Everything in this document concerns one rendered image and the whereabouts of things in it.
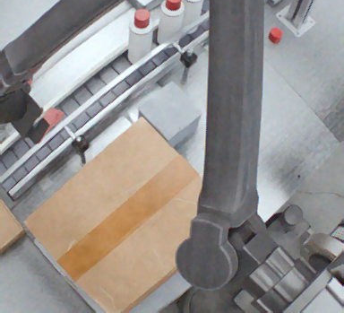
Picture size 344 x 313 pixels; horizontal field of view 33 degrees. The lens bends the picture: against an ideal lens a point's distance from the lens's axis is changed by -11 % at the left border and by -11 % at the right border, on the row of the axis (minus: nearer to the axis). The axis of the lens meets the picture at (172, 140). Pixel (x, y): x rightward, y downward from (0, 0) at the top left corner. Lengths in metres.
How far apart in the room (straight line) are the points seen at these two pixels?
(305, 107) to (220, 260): 0.86
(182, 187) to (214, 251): 0.40
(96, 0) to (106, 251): 0.49
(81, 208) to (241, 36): 0.54
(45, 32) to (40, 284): 0.72
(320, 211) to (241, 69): 1.72
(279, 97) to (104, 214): 0.60
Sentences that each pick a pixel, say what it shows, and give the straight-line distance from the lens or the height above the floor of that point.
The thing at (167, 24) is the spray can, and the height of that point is 1.00.
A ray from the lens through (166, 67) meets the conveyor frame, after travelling 1.44.
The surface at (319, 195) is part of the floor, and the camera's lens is 2.35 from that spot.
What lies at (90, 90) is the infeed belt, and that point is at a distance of 1.41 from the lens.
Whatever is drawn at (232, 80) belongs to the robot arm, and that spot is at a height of 1.58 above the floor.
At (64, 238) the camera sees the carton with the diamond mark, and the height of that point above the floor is 1.12.
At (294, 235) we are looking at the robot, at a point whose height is 0.28.
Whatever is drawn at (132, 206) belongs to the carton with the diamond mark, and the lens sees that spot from 1.08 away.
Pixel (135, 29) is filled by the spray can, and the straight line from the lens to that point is 1.29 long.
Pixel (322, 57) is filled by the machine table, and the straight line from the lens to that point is 1.59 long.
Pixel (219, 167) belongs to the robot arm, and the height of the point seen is 1.52.
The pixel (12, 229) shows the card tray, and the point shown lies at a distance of 1.39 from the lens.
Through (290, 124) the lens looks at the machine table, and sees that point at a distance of 1.49.
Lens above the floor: 2.17
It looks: 71 degrees down
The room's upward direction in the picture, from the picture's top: 12 degrees clockwise
